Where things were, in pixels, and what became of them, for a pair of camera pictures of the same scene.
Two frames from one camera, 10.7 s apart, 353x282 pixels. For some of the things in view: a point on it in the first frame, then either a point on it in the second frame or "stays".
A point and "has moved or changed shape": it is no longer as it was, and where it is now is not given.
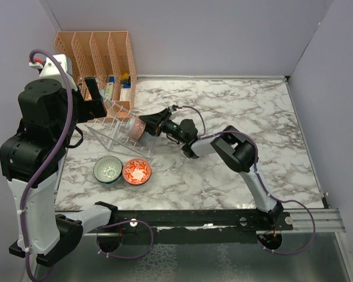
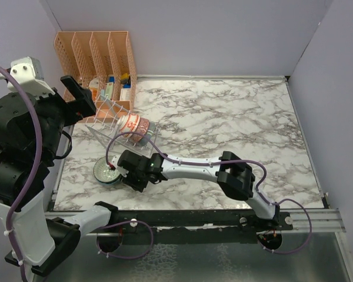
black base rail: (186, 226) stays
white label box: (125, 94) stays
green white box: (109, 90) stays
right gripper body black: (169, 127) -> (136, 181)
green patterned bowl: (107, 169) stays
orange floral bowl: (137, 171) has moved or changed shape
